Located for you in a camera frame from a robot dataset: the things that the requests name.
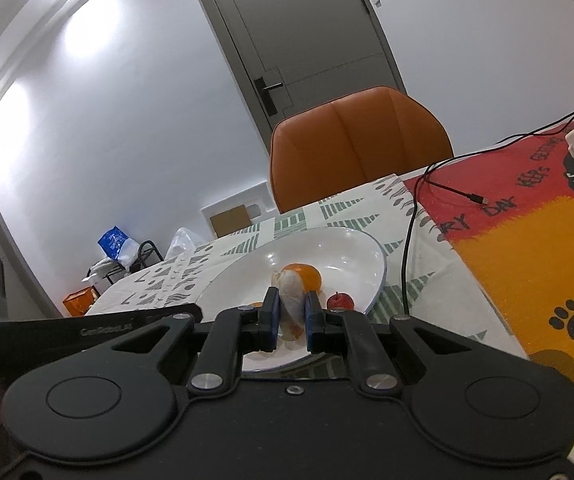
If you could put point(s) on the orange box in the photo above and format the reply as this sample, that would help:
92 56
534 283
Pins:
81 302

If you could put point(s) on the white ceramic plate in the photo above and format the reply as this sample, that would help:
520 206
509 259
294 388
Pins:
339 255

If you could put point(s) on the white foam frame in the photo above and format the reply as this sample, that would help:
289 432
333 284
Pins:
262 200

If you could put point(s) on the grey door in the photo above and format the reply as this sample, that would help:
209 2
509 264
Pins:
297 15

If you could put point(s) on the blue plastic bag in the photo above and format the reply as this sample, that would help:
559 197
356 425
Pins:
112 242

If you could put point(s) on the orange cartoon table mat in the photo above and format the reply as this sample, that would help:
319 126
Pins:
527 260

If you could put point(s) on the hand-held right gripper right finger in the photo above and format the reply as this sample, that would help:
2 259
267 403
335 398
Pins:
313 322

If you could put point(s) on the black shoe rack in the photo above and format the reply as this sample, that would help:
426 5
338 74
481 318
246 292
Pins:
147 252

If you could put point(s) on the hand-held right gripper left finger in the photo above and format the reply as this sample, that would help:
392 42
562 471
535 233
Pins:
270 320

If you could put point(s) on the large peeled pomelo segment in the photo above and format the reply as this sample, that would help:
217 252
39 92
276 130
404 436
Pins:
292 302

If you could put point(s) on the crumpled white plastic bag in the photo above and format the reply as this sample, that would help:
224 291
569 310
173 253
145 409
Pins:
182 242

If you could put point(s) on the brown cardboard sheet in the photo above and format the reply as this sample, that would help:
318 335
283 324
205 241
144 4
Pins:
229 220

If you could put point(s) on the large orange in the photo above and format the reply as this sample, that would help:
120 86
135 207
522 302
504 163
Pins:
310 276

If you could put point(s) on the bright red small fruit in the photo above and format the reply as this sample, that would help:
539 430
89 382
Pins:
340 301

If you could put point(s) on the orange leather chair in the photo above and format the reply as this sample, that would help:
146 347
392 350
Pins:
357 145

